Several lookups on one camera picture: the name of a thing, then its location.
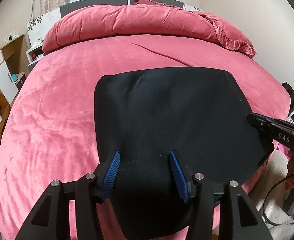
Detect black pants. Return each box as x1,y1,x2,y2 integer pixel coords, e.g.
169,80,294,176
94,67,274,239

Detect beige sweater forearm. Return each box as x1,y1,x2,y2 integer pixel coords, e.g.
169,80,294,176
249,151,294,239

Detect pink velvet bed sheet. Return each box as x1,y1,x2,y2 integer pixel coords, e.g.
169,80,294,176
0,35,290,239

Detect white bedside table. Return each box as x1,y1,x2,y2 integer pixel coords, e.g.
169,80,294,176
26,43,44,72

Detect wooden and white cabinet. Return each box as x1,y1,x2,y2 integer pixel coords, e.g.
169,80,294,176
0,34,30,105

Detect pink folded duvet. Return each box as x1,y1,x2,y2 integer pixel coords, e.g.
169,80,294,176
42,0,257,57

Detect white floral panel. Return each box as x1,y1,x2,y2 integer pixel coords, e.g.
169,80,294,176
27,8,61,47

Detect grey headboard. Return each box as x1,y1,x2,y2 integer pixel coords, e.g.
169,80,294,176
60,0,184,18

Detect black cable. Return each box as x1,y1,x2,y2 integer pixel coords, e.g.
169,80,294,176
261,167,294,227

